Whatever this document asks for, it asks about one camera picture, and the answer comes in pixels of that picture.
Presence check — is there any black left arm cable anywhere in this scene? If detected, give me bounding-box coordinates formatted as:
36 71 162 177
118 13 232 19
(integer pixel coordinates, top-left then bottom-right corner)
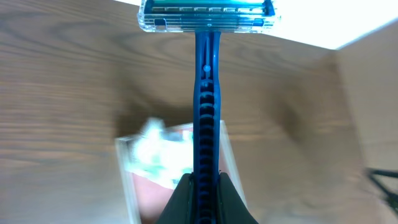
365 167 398 215

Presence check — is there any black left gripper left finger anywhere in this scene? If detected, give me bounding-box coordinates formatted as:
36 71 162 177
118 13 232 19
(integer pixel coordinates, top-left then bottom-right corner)
156 174 194 224

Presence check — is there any white box with pink interior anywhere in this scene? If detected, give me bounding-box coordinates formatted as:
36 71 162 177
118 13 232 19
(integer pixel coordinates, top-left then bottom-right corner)
114 119 249 224

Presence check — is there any blue disposable razor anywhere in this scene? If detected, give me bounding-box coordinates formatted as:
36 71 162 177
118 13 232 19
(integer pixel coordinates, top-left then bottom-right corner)
137 0 278 224

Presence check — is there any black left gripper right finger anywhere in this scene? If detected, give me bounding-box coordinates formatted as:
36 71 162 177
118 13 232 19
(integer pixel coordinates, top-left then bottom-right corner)
216 172 258 224

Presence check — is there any white Pantene tube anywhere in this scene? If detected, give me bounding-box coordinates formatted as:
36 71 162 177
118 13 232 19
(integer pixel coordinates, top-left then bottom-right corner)
126 118 193 189

